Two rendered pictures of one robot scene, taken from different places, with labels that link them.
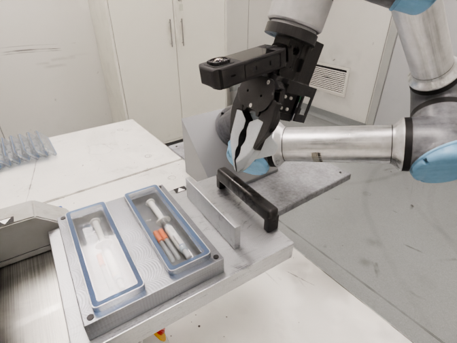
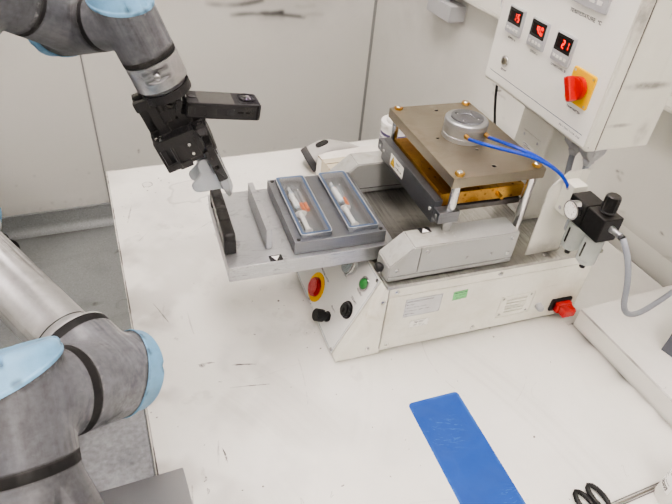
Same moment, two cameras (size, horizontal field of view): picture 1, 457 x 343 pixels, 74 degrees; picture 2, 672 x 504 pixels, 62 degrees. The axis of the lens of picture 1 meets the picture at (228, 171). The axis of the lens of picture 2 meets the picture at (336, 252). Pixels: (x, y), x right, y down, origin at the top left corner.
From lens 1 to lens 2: 1.22 m
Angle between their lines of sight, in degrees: 110
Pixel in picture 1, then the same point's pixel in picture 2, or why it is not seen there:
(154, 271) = (312, 183)
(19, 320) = (396, 223)
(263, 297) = (210, 306)
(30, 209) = (410, 237)
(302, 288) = (167, 304)
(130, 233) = (326, 206)
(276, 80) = not seen: hidden behind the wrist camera
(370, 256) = not seen: outside the picture
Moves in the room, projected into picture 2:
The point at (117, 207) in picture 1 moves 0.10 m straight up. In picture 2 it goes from (337, 227) to (342, 178)
